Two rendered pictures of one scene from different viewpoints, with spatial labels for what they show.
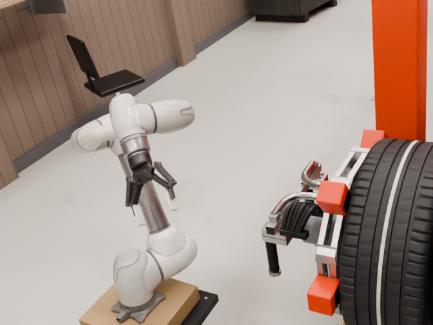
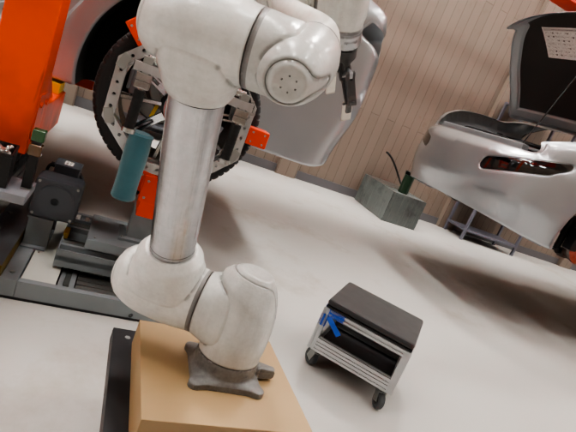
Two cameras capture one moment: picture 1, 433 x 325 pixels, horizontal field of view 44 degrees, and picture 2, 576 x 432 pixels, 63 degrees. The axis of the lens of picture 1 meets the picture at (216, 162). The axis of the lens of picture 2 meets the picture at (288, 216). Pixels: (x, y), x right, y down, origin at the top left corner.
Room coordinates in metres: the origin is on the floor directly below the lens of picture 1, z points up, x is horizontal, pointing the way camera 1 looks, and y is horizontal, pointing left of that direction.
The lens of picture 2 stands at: (2.72, 1.01, 1.06)
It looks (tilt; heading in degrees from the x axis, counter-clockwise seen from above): 14 degrees down; 212
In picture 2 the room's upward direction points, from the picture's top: 22 degrees clockwise
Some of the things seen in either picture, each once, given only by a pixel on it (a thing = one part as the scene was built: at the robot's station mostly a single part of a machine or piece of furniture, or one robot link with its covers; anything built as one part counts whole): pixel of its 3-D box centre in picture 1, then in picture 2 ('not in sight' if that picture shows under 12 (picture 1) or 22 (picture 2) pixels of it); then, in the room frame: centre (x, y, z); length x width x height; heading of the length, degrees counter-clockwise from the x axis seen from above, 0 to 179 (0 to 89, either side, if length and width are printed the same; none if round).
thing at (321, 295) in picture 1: (324, 295); (255, 136); (1.21, -0.24, 0.85); 0.09 x 0.08 x 0.07; 145
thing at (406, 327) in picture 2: not in sight; (363, 341); (0.77, 0.41, 0.17); 0.43 x 0.36 x 0.34; 104
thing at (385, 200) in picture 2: not in sight; (390, 185); (-3.46, -1.51, 0.42); 0.88 x 0.70 x 0.85; 55
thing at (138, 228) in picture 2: not in sight; (142, 218); (1.37, -0.56, 0.32); 0.40 x 0.30 x 0.28; 145
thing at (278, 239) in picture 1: (276, 233); (238, 115); (1.45, -0.15, 0.93); 0.09 x 0.05 x 0.05; 55
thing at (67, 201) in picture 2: not in sight; (59, 200); (1.58, -0.86, 0.26); 0.42 x 0.18 x 0.35; 55
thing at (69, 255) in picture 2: not in sight; (121, 252); (1.41, -0.58, 0.13); 0.50 x 0.36 x 0.10; 145
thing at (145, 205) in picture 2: not in sight; (153, 193); (1.45, -0.45, 0.48); 0.16 x 0.12 x 0.17; 55
